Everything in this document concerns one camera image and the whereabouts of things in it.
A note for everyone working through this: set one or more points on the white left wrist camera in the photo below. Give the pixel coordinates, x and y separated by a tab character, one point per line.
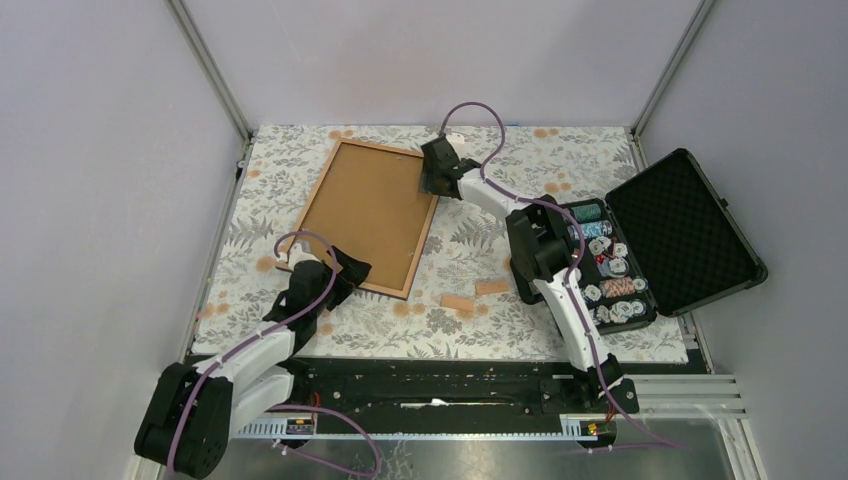
299	252

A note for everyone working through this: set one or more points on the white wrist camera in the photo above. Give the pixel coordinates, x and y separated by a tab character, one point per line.
299	252
457	142

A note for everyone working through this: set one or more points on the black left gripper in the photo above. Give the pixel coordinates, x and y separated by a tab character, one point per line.
352	274

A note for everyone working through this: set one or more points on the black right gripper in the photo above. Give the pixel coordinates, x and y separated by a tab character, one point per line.
428	183

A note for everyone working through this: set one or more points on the wooden picture frame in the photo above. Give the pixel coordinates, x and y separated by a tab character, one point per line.
424	238

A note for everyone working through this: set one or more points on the small wooden block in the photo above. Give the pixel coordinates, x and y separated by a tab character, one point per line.
457	303
492	287

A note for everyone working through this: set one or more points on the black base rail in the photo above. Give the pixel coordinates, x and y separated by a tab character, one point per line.
447	397

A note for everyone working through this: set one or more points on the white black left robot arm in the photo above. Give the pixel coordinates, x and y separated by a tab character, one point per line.
196	409

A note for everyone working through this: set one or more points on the black poker chip case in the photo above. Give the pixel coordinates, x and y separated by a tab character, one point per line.
662	244

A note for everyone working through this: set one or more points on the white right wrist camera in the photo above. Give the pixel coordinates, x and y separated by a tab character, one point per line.
457	142

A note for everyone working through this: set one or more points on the floral table cloth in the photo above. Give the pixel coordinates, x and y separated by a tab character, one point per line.
463	247

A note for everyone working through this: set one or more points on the brown backing board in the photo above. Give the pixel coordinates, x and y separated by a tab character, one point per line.
371	212

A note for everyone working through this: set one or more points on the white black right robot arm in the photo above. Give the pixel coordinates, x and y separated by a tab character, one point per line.
541	259

